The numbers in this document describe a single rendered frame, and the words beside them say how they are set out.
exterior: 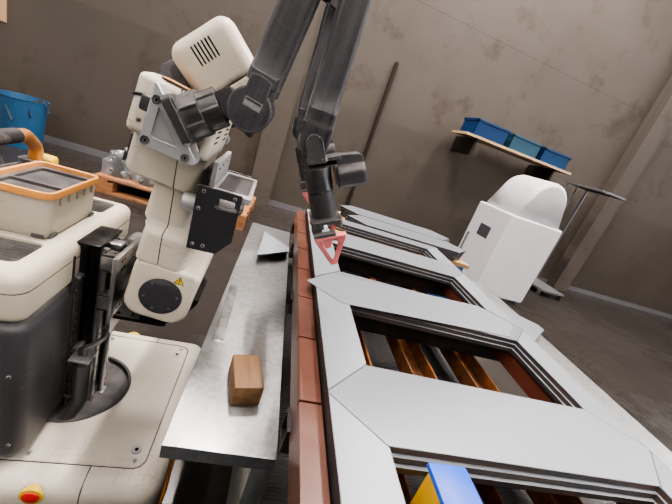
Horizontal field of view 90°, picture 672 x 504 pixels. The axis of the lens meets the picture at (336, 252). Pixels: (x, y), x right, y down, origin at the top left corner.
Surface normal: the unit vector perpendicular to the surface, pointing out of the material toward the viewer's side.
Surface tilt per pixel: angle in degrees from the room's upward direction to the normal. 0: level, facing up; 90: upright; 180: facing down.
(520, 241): 90
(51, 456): 0
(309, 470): 0
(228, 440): 0
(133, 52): 90
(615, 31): 90
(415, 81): 90
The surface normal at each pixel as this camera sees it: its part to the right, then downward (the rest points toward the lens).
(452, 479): 0.32, -0.89
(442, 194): 0.15, 0.39
